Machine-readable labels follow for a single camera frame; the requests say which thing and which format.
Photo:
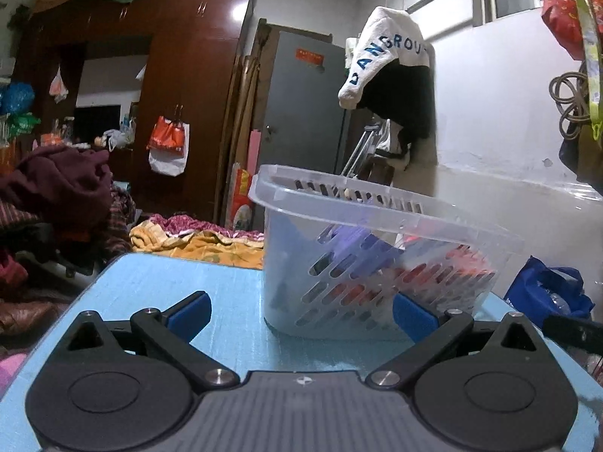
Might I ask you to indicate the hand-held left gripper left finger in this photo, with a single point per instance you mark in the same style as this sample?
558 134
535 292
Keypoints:
191 315

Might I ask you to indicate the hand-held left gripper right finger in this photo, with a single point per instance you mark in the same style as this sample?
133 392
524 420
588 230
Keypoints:
412 315

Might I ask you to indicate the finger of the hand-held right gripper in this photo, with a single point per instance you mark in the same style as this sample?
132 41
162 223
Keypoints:
574 332

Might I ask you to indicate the red box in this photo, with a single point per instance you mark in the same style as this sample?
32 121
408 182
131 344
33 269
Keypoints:
452 268

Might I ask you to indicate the dark purple box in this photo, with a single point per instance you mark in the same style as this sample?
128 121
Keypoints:
351 242

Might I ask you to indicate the clear plastic slotted basket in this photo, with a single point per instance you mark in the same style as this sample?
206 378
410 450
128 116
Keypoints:
287 254

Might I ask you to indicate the blue shopping bag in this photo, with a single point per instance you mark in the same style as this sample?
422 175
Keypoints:
541 287

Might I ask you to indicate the yellow and pink blanket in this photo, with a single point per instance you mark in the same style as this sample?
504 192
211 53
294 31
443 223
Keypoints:
202 245

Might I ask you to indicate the red printed sack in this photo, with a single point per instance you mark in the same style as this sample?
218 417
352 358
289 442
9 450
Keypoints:
240 197

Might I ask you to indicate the brown hanging bag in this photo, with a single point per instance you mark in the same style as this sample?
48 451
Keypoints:
591 165

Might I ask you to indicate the folded metal rack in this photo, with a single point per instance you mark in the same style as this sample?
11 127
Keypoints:
362 150

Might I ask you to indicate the orange and white plastic bag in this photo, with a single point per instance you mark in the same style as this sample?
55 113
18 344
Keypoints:
167 143

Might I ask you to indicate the pink board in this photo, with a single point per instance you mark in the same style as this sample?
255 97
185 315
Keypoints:
255 150

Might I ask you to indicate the maroon clothes pile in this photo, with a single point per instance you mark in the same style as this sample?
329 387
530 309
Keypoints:
52 183

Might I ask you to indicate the black television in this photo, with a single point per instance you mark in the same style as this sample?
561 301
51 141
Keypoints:
96 122

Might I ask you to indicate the wooden planks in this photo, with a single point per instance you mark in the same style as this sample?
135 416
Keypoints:
240 103

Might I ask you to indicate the grey metal cabinet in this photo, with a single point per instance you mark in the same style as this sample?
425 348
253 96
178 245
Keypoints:
301 103

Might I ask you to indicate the brown wooden wardrobe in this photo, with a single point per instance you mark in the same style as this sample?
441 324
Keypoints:
198 66

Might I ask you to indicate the white and black hooded jacket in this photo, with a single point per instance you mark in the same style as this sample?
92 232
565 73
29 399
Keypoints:
400 56

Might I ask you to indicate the blue plastic bag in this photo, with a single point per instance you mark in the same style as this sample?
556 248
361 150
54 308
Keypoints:
16 99

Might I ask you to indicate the red hanging bag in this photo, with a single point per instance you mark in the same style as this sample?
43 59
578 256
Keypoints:
565 19

